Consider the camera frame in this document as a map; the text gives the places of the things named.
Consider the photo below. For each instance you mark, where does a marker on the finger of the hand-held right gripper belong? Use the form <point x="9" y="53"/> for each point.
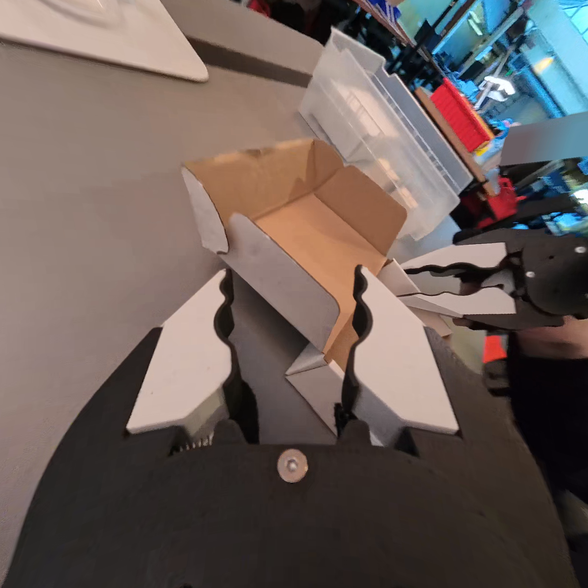
<point x="482" y="298"/>
<point x="468" y="255"/>

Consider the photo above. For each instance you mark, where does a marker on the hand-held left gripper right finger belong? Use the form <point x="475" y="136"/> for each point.
<point x="404" y="367"/>

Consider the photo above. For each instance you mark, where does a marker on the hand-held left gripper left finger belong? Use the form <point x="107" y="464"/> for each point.
<point x="183" y="367"/>

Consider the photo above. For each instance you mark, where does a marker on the clear plastic bin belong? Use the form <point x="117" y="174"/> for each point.
<point x="367" y="138"/>

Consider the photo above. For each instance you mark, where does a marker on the person's right forearm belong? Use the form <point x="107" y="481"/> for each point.
<point x="551" y="413"/>

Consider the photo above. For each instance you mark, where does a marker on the person's right hand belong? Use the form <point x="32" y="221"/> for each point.
<point x="556" y="342"/>

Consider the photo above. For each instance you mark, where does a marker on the grey board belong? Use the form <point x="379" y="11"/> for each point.
<point x="551" y="138"/>

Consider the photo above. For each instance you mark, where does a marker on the row of red storage bins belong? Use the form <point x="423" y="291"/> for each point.
<point x="459" y="115"/>

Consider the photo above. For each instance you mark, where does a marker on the white stand base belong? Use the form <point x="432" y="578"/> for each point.
<point x="138" y="41"/>

